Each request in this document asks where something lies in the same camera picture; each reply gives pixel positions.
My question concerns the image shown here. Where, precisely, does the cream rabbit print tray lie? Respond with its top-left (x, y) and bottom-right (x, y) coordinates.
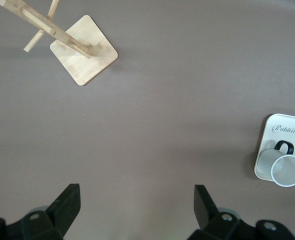
top-left (253, 113), bottom-right (295, 189)

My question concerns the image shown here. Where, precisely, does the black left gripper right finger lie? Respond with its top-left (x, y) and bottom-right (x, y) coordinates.
top-left (193, 184), bottom-right (295, 240)

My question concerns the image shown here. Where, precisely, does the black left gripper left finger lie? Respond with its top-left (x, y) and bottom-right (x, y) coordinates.
top-left (0, 183), bottom-right (82, 240)

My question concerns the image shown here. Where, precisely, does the wooden mug stand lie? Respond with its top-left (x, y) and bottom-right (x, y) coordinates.
top-left (0, 0), bottom-right (119, 87)

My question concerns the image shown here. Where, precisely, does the white smiley cup black handle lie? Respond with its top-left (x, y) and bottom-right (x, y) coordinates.
top-left (258, 139), bottom-right (295, 188)

